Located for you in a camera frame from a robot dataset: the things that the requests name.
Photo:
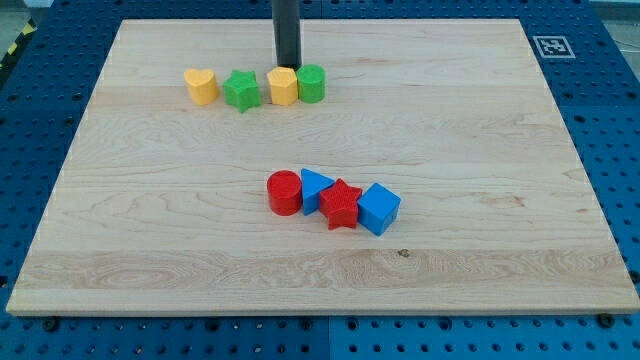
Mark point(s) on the yellow heart block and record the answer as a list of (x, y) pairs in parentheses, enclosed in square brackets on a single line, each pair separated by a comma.
[(201, 85)]

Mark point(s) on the green cylinder block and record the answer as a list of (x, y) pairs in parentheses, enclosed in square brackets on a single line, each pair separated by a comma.
[(311, 83)]

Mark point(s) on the red star block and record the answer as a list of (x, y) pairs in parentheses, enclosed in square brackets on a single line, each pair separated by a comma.
[(339, 205)]

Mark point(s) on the white fiducial marker tag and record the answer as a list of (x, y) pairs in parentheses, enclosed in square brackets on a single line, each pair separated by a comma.
[(553, 47)]

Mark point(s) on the yellow hexagon block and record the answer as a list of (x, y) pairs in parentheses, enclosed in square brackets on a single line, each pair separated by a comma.
[(283, 85)]

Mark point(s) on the red cylinder block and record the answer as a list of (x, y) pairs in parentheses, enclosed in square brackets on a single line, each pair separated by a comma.
[(284, 188)]

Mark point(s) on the yellow black hazard tape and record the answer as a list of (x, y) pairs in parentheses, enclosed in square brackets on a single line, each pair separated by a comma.
[(18, 46)]

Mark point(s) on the light wooden board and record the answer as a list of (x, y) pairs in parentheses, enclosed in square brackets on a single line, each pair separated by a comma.
[(161, 207)]

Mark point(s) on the blue triangle block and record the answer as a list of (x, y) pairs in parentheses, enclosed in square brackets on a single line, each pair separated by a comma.
[(313, 183)]

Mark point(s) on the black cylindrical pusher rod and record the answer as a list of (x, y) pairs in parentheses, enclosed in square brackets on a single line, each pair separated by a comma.
[(287, 33)]

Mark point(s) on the blue cube block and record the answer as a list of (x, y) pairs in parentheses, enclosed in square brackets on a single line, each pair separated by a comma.
[(378, 208)]

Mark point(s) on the green star block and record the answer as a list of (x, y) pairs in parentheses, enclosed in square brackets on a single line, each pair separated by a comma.
[(242, 90)]

